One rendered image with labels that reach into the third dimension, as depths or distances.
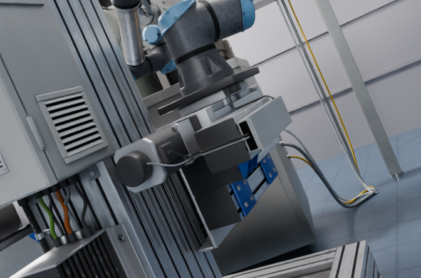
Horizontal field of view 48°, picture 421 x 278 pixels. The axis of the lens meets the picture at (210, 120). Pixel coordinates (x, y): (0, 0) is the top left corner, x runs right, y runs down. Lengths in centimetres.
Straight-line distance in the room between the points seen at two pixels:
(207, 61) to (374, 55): 254
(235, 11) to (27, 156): 69
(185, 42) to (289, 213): 97
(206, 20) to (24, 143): 61
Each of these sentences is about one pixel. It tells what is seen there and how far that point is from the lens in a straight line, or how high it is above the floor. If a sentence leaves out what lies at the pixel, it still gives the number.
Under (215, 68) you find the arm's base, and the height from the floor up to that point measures 85.
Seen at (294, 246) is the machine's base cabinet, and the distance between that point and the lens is 200.
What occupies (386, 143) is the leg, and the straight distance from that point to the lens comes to 271.
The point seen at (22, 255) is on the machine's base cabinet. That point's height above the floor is 49.
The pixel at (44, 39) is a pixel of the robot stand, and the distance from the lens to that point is 95.
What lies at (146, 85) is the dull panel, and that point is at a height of 100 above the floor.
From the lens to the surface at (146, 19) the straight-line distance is 221.
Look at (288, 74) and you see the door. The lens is 375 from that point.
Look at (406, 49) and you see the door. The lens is 365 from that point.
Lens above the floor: 78
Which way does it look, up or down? 2 degrees down
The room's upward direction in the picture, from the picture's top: 24 degrees counter-clockwise
